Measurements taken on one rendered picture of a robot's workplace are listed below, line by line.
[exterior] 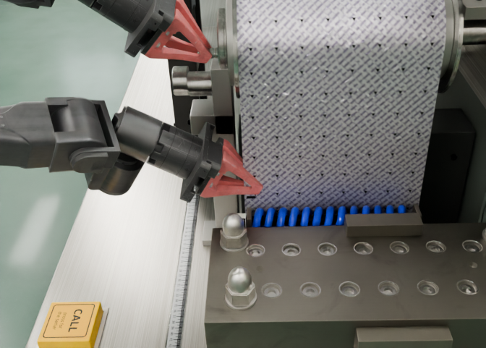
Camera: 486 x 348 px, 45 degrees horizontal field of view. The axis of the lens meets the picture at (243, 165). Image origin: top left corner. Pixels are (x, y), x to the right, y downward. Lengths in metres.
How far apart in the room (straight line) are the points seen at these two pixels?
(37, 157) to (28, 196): 2.07
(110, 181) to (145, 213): 0.25
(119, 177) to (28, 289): 1.56
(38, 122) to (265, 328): 0.34
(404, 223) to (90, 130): 0.40
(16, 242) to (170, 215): 1.56
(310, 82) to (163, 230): 0.41
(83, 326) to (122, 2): 0.42
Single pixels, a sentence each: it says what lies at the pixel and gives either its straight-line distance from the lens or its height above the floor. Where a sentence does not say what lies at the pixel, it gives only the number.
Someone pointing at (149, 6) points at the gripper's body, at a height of 1.30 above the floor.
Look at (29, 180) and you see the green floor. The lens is 2.87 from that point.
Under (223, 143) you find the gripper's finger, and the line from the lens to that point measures 0.76.
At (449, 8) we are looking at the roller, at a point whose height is 1.29.
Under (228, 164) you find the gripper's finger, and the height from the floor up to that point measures 1.12.
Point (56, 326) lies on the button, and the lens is 0.84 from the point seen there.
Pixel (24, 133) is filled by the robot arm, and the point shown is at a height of 1.21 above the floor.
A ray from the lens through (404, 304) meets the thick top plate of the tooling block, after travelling 0.69.
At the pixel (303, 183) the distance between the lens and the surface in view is 0.78.
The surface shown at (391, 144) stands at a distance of 0.76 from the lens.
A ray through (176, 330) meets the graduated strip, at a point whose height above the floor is 0.90.
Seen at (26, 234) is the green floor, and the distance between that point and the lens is 2.55.
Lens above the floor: 1.53
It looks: 34 degrees down
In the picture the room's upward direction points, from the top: 3 degrees counter-clockwise
